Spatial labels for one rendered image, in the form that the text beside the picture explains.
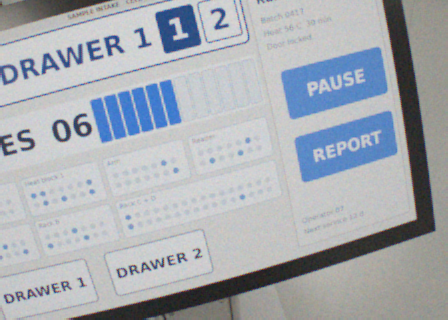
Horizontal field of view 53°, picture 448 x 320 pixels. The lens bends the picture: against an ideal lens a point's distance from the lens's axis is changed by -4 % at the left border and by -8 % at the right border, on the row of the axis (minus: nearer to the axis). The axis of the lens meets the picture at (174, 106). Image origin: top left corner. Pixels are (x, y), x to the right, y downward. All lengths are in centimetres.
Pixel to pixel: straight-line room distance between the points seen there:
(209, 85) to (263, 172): 9
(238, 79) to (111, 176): 14
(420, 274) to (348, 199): 113
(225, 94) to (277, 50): 6
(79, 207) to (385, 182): 28
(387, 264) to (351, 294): 15
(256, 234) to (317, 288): 106
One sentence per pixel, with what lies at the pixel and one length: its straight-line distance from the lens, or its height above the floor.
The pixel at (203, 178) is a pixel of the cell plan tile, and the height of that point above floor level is 106.
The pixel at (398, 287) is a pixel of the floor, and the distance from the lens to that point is 155.
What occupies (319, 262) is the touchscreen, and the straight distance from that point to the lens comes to 48.
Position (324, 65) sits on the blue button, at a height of 111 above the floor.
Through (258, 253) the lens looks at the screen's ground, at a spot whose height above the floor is 99.
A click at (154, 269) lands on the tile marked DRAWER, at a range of 45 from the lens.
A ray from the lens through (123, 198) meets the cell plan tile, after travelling 42.
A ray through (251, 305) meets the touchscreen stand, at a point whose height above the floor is 4.
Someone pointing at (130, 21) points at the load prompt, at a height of 117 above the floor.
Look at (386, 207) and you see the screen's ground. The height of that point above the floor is 100.
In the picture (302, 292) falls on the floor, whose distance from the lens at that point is 149.
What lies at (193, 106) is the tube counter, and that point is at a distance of 40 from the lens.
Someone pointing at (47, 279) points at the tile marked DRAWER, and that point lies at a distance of 46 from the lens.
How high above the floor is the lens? 141
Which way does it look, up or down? 49 degrees down
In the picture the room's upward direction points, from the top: 12 degrees counter-clockwise
